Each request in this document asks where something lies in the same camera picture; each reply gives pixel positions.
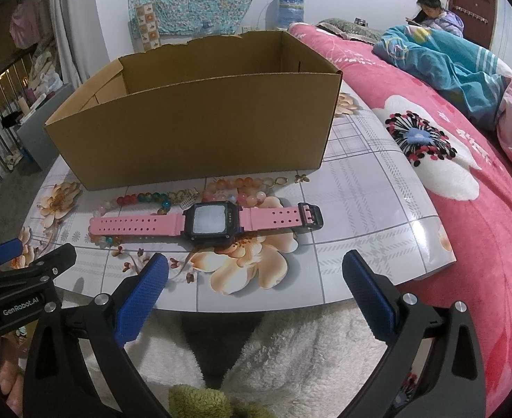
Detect pink bead bracelet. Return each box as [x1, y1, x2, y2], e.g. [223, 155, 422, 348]
[201, 175, 269, 208]

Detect blue water dispenser bottle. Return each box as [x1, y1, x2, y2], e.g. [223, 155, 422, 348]
[276, 0, 305, 29]

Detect brown wooden door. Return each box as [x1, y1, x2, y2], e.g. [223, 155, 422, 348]
[448, 0, 497, 48]

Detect green fluffy sleeve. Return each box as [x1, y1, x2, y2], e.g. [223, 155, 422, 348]
[168, 385, 274, 418]

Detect multicolour bead bracelet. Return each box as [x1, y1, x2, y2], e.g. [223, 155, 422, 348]
[89, 186, 200, 247]

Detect brown cardboard box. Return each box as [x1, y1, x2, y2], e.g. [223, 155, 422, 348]
[45, 31, 343, 191]

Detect gold hoop earrings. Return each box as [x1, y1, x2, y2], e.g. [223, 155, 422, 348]
[263, 177, 289, 188]

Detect pink strap digital watch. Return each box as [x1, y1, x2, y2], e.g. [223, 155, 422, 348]
[89, 201, 324, 246]

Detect grey storage box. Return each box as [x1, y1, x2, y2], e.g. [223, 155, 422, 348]
[17, 84, 74, 170]

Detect pink floral bed blanket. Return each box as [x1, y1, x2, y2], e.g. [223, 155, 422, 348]
[291, 24, 512, 416]

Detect left hand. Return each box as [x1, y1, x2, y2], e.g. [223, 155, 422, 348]
[0, 338, 24, 417]

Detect blue patterned quilt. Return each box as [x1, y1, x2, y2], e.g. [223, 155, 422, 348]
[373, 25, 508, 131]

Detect seated person in background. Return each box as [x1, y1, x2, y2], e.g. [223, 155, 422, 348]
[406, 0, 464, 38]

